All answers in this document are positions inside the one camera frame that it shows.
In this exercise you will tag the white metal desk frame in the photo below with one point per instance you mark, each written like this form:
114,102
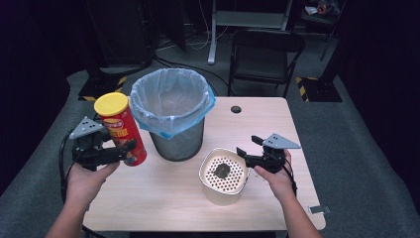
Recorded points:
246,19

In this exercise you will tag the red chip can yellow lid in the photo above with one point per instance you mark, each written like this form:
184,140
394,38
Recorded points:
124,132

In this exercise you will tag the grey mesh trash bin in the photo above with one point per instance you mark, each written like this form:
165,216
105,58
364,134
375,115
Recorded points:
180,145

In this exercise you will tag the grey metal table bracket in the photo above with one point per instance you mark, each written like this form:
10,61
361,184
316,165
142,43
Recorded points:
319,209

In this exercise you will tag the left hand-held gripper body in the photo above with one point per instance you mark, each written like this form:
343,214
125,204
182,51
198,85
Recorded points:
89,153

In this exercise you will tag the black folding chair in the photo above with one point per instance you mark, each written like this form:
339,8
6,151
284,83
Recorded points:
261,62

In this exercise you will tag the blue plastic bin liner bag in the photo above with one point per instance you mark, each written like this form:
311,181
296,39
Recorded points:
171,99

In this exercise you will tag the dark table with clutter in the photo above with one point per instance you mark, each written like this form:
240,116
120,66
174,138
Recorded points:
322,15

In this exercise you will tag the person's left hand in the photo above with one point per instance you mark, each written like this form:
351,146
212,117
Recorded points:
84,185

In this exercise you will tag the dark wet tea leaves clump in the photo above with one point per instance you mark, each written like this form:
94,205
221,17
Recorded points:
222,171

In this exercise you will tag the person's right hand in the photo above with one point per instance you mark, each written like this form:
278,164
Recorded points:
280,183

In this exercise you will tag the beige container with perforated strainer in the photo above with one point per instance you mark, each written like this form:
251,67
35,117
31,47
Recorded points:
223,188

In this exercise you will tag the black stand with striped base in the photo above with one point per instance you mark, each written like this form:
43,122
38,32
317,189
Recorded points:
102,84
318,89

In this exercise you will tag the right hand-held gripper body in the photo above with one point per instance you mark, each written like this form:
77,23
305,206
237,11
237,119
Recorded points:
272,158

